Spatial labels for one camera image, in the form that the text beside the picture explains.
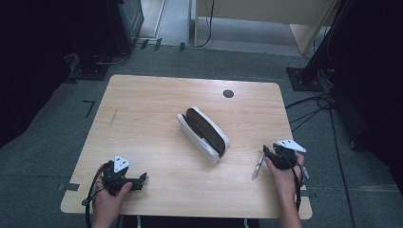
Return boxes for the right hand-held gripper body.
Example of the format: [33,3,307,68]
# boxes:
[268,139,308,171]

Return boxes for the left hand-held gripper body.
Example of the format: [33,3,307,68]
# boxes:
[101,154,138,197]

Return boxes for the silver pen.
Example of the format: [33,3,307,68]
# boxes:
[251,152,266,181]

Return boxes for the white pencil case brown lining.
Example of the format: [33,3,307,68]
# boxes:
[176,105,231,165]

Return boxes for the person's right hand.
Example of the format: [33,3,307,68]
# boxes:
[263,152,306,205]

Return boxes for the person's left hand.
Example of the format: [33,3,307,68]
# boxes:
[91,180,134,228]

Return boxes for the dark floor tape strip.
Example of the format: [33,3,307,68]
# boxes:
[57,182,81,192]

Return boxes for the black angled floor tape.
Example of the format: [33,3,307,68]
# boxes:
[82,99,96,119]

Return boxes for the dark stand base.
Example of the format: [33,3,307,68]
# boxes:
[63,51,111,82]

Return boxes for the black cabinet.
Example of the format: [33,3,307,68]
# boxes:
[106,0,145,56]

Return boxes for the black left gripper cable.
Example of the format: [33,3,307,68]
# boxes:
[81,162,108,228]

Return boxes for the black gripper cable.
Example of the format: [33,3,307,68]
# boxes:
[279,150,310,213]
[81,162,108,228]

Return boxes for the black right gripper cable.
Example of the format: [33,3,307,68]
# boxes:
[279,150,310,213]

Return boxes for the black floor cables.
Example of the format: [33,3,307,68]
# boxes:
[284,67,359,228]

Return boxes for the black stand with base plate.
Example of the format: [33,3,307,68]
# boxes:
[286,0,350,93]

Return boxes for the black hanging cable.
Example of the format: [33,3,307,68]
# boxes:
[195,0,215,49]

